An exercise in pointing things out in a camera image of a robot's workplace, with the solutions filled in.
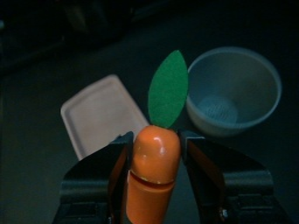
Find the pink rectangular plastic tray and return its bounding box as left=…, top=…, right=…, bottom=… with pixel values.
left=60, top=73, right=151, bottom=161

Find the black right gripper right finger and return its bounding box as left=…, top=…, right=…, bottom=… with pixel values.
left=178, top=129, right=293, bottom=224

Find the grey plastic bowl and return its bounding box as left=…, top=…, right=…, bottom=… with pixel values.
left=186, top=46, right=283, bottom=138

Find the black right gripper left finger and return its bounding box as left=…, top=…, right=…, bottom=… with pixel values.
left=51, top=130, right=136, bottom=224

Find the orange toy carrot green leaf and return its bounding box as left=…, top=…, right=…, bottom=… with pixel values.
left=126, top=49, right=191, bottom=224

